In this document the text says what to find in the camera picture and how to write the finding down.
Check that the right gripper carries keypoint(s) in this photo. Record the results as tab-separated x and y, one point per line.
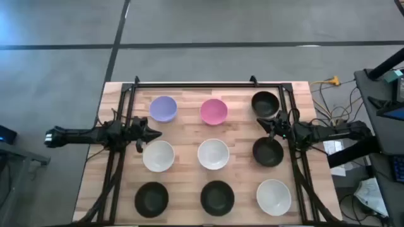
282	126

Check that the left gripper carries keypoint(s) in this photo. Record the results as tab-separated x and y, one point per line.
139	129

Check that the white bowl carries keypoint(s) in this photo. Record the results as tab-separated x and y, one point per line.
273	197
158	156
213	154

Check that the black bowl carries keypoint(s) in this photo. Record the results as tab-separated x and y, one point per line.
151	199
217	198
268	153
264	101

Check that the purple bowl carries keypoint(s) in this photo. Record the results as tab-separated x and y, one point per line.
163	108

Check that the pink bowl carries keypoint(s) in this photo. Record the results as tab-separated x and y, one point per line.
213	112

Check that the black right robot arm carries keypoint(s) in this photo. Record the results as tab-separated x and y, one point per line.
331	130

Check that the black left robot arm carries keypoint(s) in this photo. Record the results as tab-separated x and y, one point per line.
79	136

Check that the white paper sheet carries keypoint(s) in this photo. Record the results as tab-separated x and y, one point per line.
334	148

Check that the yellow power plug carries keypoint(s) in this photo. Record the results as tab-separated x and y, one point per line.
335	81

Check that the black slanted bar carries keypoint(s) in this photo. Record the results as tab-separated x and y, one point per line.
353	152

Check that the dark grey desk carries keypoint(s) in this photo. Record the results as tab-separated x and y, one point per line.
388	138

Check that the white plastic bag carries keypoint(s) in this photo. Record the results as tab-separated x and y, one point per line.
370	195

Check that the blue screen display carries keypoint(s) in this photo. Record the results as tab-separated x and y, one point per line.
396	114

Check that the black pole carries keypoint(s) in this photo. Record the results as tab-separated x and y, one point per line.
386	64

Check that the teal box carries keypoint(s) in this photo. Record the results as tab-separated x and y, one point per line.
393	76

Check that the grey metal stand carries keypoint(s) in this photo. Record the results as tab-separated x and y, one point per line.
19	154

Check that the black keyboard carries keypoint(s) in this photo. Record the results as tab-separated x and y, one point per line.
399	168

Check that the black device with blue light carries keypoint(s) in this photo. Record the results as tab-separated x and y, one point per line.
8	134

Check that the black metal table frame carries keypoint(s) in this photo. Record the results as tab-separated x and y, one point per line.
205	85

